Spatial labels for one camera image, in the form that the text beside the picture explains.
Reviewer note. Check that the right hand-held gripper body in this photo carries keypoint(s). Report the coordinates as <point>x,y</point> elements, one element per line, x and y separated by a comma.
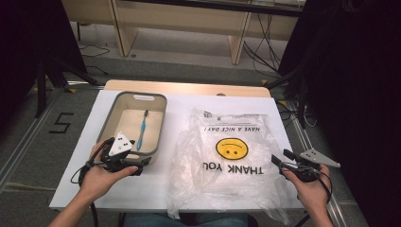
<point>318,157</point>

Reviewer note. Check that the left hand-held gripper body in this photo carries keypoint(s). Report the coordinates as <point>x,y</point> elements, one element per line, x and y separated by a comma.
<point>120,145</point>

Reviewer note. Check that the beige bin with grey rim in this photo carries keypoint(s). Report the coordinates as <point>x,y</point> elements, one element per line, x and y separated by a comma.
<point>132,121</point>

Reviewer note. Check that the blue toothbrush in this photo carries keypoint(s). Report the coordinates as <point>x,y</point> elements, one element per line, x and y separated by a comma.
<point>142,129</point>

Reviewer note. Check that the clear printed plastic bag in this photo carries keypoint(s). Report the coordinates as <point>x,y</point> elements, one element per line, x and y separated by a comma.
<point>189,157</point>

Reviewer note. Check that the person's right hand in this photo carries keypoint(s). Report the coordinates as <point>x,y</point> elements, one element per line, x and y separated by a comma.
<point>313,195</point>

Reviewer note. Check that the person's left hand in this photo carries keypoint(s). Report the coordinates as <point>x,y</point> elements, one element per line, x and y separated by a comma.
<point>97,179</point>

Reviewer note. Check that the person's legs in jeans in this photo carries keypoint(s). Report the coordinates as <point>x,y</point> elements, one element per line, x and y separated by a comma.
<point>151,220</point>

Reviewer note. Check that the black tripod stand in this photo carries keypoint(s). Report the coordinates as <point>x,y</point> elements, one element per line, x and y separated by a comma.
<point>41,88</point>
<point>302,94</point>

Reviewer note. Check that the black curtain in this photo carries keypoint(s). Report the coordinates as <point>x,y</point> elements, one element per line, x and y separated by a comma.
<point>362,94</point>
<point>25,38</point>

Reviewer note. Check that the small wooden table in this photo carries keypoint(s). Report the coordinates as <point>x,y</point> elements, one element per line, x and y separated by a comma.
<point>189,87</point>

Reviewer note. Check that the long wooden desk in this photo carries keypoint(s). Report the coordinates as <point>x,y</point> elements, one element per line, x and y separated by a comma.
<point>189,19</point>

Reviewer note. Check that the metal floor rail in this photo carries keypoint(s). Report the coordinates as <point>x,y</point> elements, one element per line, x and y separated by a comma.
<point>19,157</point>
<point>334,208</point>

